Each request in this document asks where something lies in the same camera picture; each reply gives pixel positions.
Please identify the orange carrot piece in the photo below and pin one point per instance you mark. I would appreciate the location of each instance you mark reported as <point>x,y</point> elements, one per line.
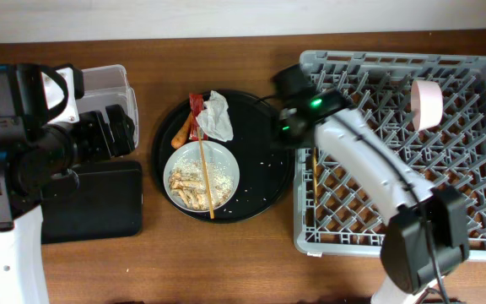
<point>182,135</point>

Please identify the crumpled white napkin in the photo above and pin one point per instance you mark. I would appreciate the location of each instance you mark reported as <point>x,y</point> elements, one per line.
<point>214,119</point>

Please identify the grey dishwasher rack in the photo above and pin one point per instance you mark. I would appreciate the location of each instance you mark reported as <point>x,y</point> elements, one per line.
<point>344,221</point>

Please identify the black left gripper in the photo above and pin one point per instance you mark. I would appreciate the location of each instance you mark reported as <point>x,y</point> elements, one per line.
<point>102,147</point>

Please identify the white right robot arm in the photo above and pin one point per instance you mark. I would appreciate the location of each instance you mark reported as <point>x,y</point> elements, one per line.
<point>426,227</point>

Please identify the round black tray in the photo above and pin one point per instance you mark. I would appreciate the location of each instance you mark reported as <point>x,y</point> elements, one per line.
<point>265,173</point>

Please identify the black rectangular bin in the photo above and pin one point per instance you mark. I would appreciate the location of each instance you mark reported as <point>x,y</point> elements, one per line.
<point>104,201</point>

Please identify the pink bowl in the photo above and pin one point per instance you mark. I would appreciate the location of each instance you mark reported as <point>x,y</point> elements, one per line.
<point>426,104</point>

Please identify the red snack wrapper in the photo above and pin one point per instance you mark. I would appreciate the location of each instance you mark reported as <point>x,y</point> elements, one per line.
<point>196,104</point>

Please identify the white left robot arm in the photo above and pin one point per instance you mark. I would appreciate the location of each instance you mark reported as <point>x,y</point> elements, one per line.
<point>32,156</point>

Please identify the clear plastic bin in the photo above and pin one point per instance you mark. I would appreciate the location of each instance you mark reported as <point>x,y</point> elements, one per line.
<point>107,86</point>

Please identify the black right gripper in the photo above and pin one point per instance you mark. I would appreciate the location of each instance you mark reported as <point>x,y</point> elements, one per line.
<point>283,134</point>

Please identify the grey plate with food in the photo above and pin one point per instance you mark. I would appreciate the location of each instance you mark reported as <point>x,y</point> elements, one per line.
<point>183,176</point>

